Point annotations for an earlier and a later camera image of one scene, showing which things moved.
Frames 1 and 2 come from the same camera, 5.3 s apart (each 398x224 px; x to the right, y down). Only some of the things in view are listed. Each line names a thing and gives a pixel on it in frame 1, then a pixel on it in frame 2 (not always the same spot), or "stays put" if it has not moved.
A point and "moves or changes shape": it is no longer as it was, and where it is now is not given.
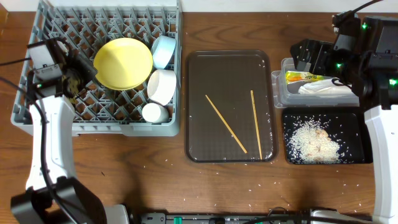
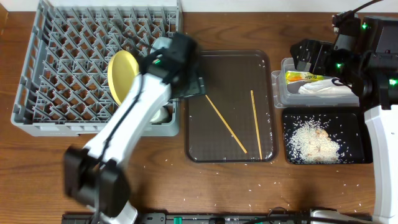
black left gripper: (76, 66) to (193, 86)
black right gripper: (323, 51) stays put
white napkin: (324, 87) stays put
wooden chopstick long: (256, 125) stays put
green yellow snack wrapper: (291, 77) stays put
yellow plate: (122, 63) moves or changes shape
